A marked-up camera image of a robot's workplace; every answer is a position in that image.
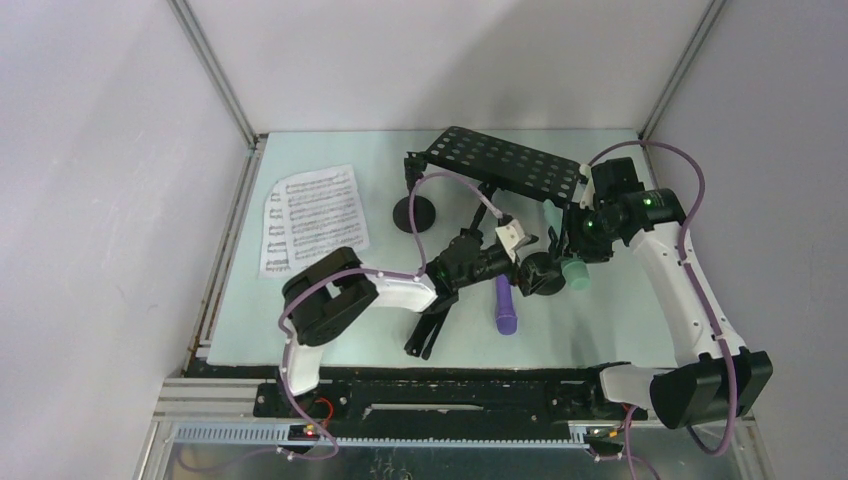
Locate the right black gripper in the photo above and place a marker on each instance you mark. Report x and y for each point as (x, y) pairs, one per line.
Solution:
(575, 244)

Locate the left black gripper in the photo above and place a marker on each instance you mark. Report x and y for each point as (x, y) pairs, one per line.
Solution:
(513, 272)

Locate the green toy microphone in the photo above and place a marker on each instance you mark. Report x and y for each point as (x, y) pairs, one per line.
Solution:
(574, 271)

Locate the black round microphone stand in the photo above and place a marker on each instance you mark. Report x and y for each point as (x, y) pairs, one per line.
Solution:
(423, 211)
(540, 273)

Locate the purple toy microphone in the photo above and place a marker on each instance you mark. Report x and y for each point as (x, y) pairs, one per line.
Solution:
(506, 319)

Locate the black music stand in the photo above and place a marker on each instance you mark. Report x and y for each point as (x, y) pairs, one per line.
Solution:
(492, 165)

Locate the white sheet music page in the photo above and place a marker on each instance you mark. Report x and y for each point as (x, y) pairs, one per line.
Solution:
(272, 245)
(354, 231)

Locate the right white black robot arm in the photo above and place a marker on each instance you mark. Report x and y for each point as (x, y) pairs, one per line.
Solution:
(715, 375)

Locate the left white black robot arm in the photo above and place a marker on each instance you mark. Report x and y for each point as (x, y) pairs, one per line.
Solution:
(322, 301)

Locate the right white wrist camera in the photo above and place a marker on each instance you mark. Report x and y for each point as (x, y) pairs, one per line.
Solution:
(588, 193)

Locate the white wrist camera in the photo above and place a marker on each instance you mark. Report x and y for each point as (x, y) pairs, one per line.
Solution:
(588, 193)
(512, 237)

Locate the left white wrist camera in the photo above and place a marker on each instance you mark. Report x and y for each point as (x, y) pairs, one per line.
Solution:
(512, 237)

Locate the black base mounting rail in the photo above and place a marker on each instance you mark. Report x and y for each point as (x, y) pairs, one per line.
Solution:
(395, 405)

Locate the aluminium frame rail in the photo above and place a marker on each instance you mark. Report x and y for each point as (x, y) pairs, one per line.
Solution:
(190, 24)

